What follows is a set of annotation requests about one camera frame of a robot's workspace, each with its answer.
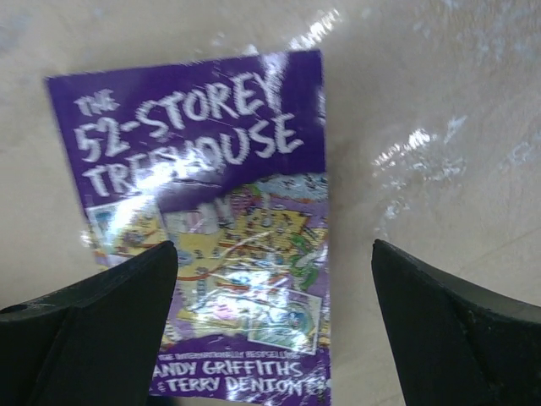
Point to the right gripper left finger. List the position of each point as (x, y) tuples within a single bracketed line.
[(94, 342)]

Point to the purple Treehouse book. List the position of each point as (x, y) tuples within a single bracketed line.
[(225, 158)]

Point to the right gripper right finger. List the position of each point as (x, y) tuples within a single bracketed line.
[(454, 342)]

